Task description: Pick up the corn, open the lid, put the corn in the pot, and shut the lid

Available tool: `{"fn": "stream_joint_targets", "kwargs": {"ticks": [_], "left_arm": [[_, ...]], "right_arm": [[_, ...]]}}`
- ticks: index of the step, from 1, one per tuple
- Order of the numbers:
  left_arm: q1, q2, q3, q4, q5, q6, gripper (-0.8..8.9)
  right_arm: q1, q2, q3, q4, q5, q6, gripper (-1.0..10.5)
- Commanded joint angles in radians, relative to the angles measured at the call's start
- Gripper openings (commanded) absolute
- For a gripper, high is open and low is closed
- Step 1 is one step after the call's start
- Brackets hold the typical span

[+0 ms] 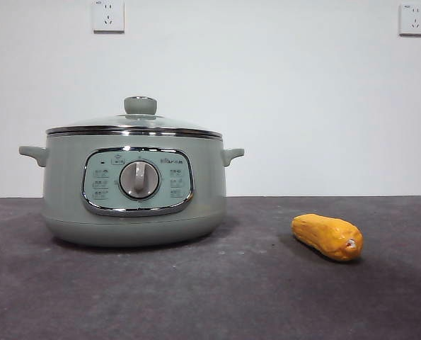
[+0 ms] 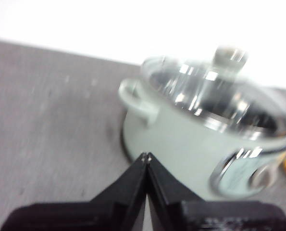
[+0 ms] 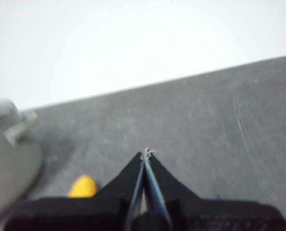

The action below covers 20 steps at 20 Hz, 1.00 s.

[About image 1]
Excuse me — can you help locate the yellow corn cob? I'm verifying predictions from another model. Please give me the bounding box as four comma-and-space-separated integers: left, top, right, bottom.
290, 213, 364, 263

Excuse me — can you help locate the glass lid with green knob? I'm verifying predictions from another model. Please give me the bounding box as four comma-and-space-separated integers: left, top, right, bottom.
45, 95, 223, 137

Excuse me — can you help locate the pale green electric pot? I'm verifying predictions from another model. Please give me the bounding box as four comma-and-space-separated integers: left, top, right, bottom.
18, 132, 246, 248

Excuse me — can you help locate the white wall socket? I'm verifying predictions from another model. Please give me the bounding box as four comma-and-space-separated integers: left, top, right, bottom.
398, 2, 421, 38
92, 0, 125, 35

